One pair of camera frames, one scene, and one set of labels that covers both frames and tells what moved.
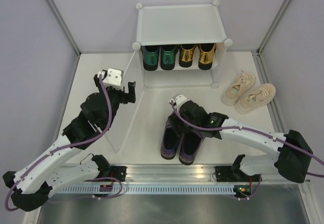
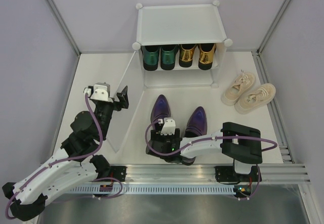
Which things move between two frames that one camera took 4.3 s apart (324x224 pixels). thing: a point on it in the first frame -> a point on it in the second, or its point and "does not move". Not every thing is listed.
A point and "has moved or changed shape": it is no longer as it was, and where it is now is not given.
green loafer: (167, 56) does not move
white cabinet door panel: (116, 131) does not move
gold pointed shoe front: (206, 52) does not move
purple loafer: (172, 135) has moved or changed shape
